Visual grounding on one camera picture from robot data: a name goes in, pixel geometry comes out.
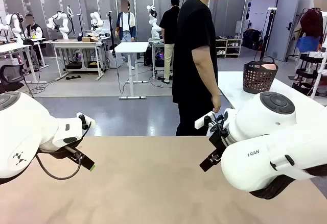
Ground stacked cardboard boxes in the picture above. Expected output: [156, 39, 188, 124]
[313, 0, 327, 11]

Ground white standing desk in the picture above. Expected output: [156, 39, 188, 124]
[114, 41, 150, 100]

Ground person in black white jacket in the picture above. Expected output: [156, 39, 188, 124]
[24, 14, 44, 41]

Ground white lab desk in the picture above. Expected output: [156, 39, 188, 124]
[50, 38, 106, 81]
[0, 37, 51, 84]

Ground white metal rack frame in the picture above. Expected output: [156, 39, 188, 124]
[309, 12, 327, 99]

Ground black tripod pole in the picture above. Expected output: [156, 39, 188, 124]
[107, 11, 115, 52]

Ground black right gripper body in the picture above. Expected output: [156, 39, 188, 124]
[203, 113, 230, 150]

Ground black mesh office chair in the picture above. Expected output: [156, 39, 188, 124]
[0, 60, 35, 98]

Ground black perforated plastic basket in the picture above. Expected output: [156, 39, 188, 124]
[242, 56, 279, 94]

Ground black braided cable sleeve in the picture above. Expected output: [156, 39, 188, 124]
[249, 166, 327, 201]

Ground black pc tower rgb lights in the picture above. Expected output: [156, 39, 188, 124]
[152, 49, 166, 68]

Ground black luggage pile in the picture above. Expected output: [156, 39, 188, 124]
[242, 29, 263, 51]

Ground person's right hand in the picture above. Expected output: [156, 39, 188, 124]
[211, 94, 222, 114]

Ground black utility cart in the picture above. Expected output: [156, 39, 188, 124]
[292, 53, 327, 93]

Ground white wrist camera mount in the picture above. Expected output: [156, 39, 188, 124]
[194, 111, 216, 130]
[76, 111, 97, 131]

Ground grey door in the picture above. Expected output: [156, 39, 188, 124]
[265, 0, 301, 62]

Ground person in beige trousers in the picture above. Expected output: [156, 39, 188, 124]
[158, 0, 181, 84]

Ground person in navy cardigan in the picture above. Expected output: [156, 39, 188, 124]
[114, 0, 137, 70]

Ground black stand with white head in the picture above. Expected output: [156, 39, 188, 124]
[259, 7, 278, 60]

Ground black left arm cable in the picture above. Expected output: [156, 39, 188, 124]
[35, 121, 92, 181]

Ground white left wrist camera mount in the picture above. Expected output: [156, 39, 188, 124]
[76, 111, 97, 131]

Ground dark red hanging jacket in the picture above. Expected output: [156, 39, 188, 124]
[299, 9, 324, 39]

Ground person in black t-shirt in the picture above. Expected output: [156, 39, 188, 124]
[171, 0, 229, 137]

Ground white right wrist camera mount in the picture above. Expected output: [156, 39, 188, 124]
[194, 111, 216, 130]

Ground beige hanging coat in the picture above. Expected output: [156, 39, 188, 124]
[293, 23, 303, 41]

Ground white table with rounded corners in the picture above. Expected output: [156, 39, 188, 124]
[216, 70, 326, 111]

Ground white shoe rack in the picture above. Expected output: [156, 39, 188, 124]
[216, 37, 243, 59]

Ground person's right forearm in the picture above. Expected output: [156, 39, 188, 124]
[193, 60, 221, 98]

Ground desk with robot base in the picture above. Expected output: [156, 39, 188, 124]
[147, 37, 169, 80]

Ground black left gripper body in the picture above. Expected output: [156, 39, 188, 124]
[37, 139, 83, 160]

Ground blue bag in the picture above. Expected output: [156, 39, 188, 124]
[295, 35, 322, 53]

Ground white floor cabinet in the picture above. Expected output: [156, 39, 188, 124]
[106, 49, 118, 69]

